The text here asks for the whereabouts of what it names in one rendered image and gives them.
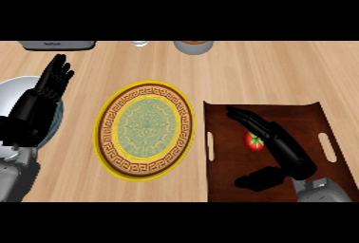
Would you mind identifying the red tomato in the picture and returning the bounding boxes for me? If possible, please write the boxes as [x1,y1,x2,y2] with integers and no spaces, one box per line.
[243,131,266,152]

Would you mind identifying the yellow patterned plate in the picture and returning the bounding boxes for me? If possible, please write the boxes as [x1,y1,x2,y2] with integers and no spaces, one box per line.
[93,80,198,183]

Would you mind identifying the grey flat appliance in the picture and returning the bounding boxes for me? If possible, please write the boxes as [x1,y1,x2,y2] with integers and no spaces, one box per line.
[17,41,98,52]

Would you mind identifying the silver round bowl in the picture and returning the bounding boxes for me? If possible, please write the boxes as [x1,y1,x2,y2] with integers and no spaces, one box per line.
[0,75,65,159]

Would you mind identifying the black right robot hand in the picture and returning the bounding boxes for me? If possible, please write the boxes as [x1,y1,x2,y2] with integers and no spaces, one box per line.
[225,105,318,193]

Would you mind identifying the dark brown wooden tray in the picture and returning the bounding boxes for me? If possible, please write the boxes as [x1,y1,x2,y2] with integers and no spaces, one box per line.
[203,101,359,203]

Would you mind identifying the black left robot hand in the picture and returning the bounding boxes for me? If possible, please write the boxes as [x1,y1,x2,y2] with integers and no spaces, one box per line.
[0,53,76,147]

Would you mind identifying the grey round container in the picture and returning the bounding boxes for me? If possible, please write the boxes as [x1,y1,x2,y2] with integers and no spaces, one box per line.
[173,41,216,56]

